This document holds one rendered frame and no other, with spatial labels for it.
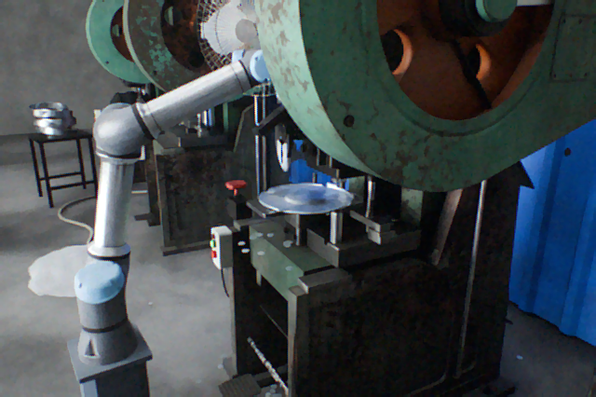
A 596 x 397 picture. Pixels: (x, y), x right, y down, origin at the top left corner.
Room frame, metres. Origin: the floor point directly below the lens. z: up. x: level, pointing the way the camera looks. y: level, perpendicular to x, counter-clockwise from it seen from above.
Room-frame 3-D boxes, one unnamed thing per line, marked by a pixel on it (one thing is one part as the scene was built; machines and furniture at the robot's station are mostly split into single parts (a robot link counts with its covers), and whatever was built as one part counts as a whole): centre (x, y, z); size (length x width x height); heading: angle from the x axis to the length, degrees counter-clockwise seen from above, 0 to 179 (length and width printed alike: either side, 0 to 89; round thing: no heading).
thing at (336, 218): (1.21, -0.12, 0.75); 0.03 x 0.03 x 0.10; 28
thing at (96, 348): (1.07, 0.51, 0.50); 0.15 x 0.15 x 0.10
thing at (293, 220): (1.34, 0.01, 0.72); 0.25 x 0.14 x 0.14; 118
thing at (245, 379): (1.36, -0.03, 0.14); 0.59 x 0.10 x 0.05; 118
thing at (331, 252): (1.42, -0.15, 0.68); 0.45 x 0.30 x 0.06; 28
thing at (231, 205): (1.59, 0.20, 0.62); 0.10 x 0.06 x 0.20; 28
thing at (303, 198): (1.36, -0.03, 0.78); 0.29 x 0.29 x 0.01
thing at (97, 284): (1.07, 0.51, 0.62); 0.13 x 0.12 x 0.14; 15
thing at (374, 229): (1.27, -0.23, 0.76); 0.17 x 0.06 x 0.10; 28
